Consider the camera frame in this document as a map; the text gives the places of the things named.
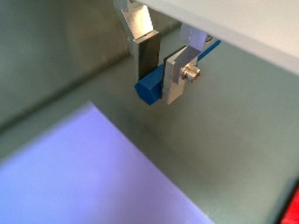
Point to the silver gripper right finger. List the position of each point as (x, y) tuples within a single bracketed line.
[(181, 63)]

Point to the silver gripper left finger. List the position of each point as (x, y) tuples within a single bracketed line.
[(144, 37)]

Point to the blue peg object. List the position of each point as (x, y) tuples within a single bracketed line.
[(150, 86)]

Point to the red peg object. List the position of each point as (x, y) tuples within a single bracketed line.
[(292, 212)]

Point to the purple base block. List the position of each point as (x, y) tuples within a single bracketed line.
[(84, 175)]

